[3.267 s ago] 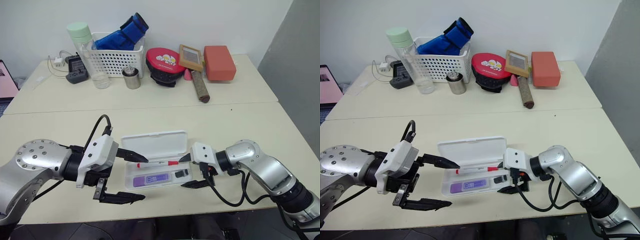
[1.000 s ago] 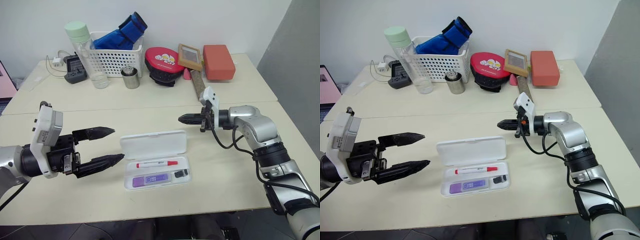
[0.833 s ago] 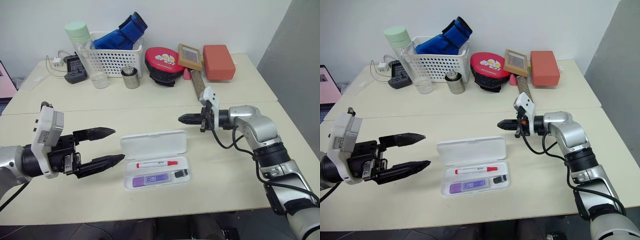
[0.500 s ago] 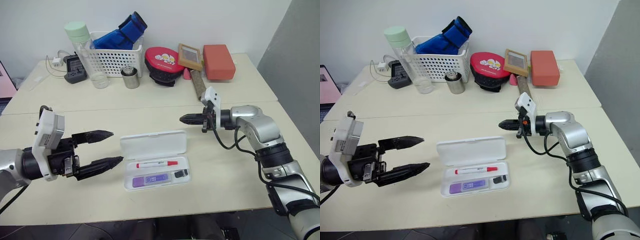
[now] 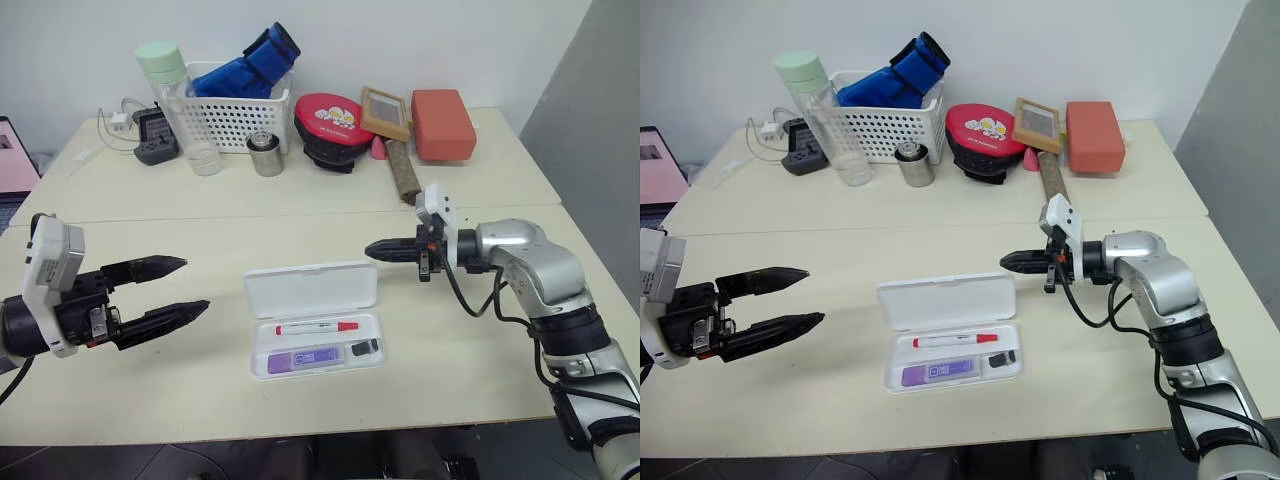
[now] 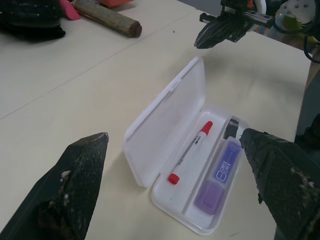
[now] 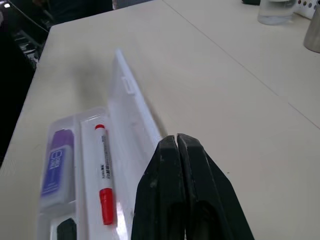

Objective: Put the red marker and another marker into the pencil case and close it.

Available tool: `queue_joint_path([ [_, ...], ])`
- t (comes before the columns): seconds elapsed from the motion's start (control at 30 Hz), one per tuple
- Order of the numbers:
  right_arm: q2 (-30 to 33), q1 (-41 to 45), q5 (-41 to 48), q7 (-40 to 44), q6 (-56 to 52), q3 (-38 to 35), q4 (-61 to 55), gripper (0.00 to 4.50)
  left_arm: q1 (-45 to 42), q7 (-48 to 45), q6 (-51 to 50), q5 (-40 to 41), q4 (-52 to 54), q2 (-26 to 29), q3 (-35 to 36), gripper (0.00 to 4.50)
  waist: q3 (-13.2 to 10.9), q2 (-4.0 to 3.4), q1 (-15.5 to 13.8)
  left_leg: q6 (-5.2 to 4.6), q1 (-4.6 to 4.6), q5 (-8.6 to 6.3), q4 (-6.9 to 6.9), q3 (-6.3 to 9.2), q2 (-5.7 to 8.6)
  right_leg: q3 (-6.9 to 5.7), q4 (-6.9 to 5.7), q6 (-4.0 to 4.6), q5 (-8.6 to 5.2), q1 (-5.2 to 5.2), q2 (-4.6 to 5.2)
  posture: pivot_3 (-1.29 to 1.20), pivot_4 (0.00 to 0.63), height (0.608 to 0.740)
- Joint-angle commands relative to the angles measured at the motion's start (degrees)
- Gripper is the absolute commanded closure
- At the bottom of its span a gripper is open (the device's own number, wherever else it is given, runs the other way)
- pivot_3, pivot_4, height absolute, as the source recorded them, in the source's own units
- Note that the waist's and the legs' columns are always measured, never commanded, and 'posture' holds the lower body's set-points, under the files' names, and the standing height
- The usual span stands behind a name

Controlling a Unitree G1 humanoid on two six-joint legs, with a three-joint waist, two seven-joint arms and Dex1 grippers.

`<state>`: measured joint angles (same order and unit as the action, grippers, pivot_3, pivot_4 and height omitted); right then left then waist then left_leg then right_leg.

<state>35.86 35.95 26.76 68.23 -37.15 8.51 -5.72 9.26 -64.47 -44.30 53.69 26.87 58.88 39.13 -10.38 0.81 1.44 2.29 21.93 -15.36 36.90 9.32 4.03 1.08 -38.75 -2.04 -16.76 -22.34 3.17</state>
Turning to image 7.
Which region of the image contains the small black item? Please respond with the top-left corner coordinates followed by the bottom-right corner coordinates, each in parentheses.
top-left (56, 217), bottom-right (78, 240)

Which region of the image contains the clear plastic pencil case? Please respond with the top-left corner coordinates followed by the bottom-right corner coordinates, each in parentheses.
top-left (36, 48), bottom-right (166, 240)

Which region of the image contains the clear glass cup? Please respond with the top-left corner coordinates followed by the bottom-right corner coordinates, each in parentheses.
top-left (257, 0), bottom-right (298, 25)

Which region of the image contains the purple eraser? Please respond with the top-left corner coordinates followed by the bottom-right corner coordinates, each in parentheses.
top-left (39, 129), bottom-right (76, 208)

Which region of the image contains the silver metal cylinder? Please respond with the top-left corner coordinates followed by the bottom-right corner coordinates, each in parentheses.
top-left (303, 4), bottom-right (320, 54)

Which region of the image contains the white box with coloured dots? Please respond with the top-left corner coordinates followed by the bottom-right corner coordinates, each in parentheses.
top-left (293, 0), bottom-right (320, 20)

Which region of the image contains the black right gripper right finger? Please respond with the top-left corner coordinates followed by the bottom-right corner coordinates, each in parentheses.
top-left (176, 133), bottom-right (256, 240)

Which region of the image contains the red capped white marker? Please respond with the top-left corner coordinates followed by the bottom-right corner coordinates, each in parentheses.
top-left (94, 124), bottom-right (115, 226)

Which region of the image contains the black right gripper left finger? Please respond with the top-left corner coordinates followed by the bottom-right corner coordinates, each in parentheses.
top-left (131, 135), bottom-right (187, 240)

